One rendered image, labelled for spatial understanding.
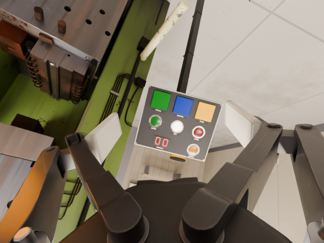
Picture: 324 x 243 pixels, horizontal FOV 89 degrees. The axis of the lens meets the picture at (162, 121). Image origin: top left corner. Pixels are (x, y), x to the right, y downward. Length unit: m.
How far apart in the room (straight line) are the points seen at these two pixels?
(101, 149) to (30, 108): 1.12
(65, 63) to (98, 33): 0.19
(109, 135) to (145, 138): 0.58
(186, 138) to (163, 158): 4.17
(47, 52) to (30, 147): 0.38
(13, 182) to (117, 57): 0.76
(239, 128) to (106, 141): 0.13
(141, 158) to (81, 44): 4.16
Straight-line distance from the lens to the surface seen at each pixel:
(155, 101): 0.72
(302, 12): 1.72
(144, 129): 0.74
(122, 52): 1.11
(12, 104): 1.29
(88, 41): 0.84
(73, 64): 0.84
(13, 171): 0.75
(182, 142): 0.76
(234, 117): 0.18
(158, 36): 0.97
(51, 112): 1.26
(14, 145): 0.75
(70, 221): 0.92
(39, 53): 0.85
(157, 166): 4.85
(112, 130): 0.19
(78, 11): 0.92
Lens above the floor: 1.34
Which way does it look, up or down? 20 degrees down
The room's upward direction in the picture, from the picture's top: 166 degrees counter-clockwise
